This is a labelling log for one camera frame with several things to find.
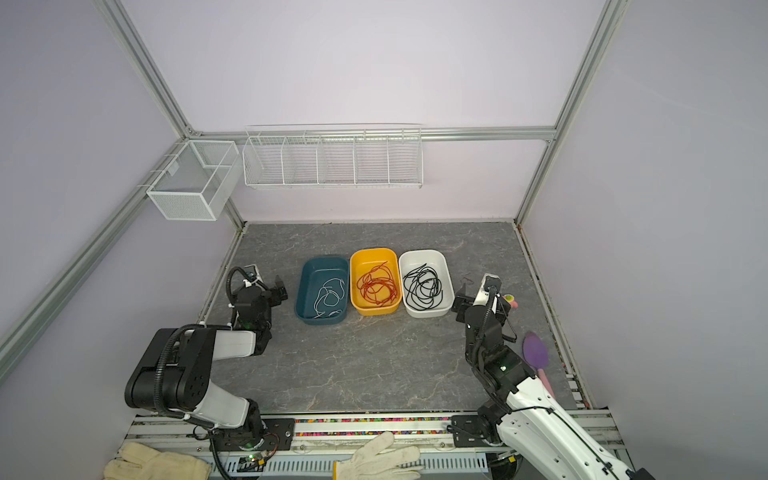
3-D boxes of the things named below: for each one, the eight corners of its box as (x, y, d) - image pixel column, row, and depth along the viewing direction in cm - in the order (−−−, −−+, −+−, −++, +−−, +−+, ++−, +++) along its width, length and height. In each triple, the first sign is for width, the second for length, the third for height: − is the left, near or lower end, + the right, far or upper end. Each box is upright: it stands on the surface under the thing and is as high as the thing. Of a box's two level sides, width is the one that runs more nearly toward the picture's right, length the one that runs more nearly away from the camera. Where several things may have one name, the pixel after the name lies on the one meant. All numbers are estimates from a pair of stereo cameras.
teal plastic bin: (294, 325, 95) (289, 316, 90) (308, 266, 110) (304, 256, 105) (348, 325, 95) (346, 316, 90) (355, 266, 110) (353, 256, 105)
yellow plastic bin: (347, 317, 97) (344, 307, 92) (353, 259, 112) (351, 248, 107) (401, 317, 97) (401, 307, 92) (400, 259, 112) (400, 248, 107)
